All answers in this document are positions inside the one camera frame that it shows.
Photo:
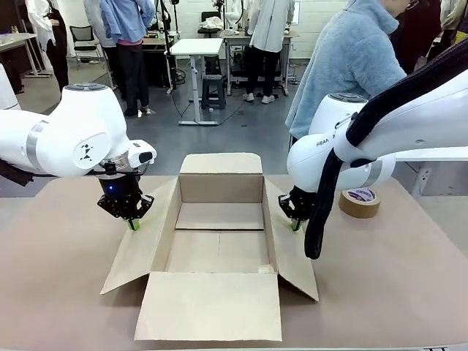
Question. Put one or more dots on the grey table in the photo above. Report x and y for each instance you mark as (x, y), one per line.
(14, 38)

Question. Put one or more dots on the brown cardboard box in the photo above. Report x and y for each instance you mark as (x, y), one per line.
(208, 311)

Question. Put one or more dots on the person in dark brown coat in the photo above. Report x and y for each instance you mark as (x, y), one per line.
(417, 40)

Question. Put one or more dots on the person in white lab coat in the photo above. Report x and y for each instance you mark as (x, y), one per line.
(268, 29)

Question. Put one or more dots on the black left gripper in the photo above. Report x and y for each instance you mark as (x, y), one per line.
(120, 190)

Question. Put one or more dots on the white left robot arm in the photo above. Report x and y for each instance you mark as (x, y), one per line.
(73, 124)

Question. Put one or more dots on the black mesh office chair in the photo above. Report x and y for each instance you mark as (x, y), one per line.
(86, 36)

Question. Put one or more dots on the person in blue fleece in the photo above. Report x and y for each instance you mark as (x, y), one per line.
(347, 66)

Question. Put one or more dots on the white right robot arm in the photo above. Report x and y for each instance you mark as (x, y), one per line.
(402, 128)

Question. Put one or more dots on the person in long white coat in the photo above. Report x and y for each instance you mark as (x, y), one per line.
(55, 44)

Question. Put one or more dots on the grey workbench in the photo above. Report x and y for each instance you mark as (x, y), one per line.
(237, 55)

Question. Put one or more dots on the brown packing tape roll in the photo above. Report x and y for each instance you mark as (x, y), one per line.
(360, 208)

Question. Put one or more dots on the black step stool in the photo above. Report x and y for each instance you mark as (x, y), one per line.
(214, 89)

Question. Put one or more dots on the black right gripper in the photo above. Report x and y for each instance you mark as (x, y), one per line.
(303, 204)

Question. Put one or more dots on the person in blue shirt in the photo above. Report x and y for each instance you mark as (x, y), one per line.
(128, 55)

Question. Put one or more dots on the white standing desk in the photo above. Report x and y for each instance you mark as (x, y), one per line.
(197, 47)

